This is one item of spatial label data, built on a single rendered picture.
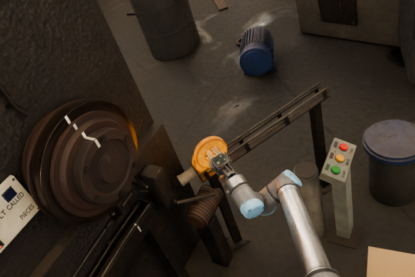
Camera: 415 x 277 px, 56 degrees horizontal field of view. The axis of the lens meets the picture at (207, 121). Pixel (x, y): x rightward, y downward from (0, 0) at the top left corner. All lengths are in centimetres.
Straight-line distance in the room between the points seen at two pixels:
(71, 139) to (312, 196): 123
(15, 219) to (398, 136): 184
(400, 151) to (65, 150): 161
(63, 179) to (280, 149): 181
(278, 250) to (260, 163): 70
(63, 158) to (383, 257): 138
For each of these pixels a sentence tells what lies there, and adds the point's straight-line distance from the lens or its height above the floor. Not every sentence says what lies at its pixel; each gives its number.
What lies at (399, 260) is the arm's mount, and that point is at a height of 35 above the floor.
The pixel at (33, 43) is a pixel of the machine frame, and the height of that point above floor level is 155.
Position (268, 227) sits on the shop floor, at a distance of 247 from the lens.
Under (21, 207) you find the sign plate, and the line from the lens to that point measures 155.
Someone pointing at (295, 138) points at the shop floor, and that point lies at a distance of 293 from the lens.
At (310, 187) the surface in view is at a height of 46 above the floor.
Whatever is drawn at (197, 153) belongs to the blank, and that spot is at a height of 87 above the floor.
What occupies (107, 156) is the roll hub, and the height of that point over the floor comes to 117.
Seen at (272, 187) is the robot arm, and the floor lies 77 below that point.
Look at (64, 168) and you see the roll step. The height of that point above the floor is 123.
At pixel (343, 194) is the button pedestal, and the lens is 206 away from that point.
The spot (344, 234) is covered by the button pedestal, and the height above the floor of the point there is 4.
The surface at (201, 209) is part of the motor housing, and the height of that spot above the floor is 53.
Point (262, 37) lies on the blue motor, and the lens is 355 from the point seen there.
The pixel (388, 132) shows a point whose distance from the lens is 231.
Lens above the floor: 202
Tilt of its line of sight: 38 degrees down
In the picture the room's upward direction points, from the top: 19 degrees counter-clockwise
